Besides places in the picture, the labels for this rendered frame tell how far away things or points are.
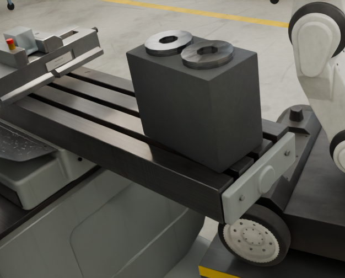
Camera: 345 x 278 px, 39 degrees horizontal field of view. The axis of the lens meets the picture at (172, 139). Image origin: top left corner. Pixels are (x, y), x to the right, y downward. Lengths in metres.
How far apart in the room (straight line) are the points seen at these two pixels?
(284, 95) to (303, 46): 1.82
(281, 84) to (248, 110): 2.28
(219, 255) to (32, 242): 0.55
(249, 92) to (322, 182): 0.65
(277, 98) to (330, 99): 1.69
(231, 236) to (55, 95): 0.62
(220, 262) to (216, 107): 0.75
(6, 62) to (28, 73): 0.06
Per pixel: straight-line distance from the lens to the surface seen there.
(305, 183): 1.44
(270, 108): 2.89
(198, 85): 0.78
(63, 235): 1.31
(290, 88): 3.08
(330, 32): 1.18
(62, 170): 1.24
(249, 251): 1.43
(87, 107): 1.16
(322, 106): 1.32
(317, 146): 1.58
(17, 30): 1.35
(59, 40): 1.35
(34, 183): 1.20
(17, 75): 1.30
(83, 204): 1.31
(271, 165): 0.93
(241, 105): 0.84
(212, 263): 1.46
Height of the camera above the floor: 1.49
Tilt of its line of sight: 33 degrees down
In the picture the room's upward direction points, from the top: 11 degrees counter-clockwise
